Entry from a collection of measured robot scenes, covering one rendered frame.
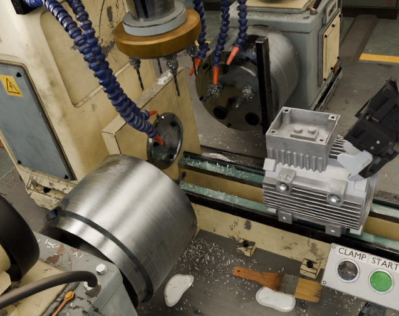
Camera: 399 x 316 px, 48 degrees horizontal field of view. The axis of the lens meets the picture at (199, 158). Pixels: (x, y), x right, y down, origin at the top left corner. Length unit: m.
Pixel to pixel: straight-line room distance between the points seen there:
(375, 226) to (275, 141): 0.33
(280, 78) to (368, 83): 0.58
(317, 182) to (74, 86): 0.57
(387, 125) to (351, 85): 0.93
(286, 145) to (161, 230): 0.29
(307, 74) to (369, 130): 0.64
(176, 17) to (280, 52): 0.41
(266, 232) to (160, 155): 0.32
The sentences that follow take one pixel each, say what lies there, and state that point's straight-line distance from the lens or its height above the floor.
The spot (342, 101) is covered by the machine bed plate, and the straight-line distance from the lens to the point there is 1.60.
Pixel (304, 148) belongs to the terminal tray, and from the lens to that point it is 0.87.
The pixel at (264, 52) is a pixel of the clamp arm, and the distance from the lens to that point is 1.00.
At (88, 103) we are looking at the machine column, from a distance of 1.08.
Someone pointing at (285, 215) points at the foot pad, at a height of 0.98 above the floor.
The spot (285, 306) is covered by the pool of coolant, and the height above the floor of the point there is 0.80.
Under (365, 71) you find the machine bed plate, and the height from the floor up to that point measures 0.80.
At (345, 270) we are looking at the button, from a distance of 0.75.
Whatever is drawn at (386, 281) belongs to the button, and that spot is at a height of 1.07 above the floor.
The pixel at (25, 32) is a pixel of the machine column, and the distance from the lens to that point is 0.95.
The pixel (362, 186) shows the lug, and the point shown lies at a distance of 0.86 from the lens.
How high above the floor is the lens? 1.67
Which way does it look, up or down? 39 degrees down
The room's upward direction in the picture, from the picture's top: 12 degrees counter-clockwise
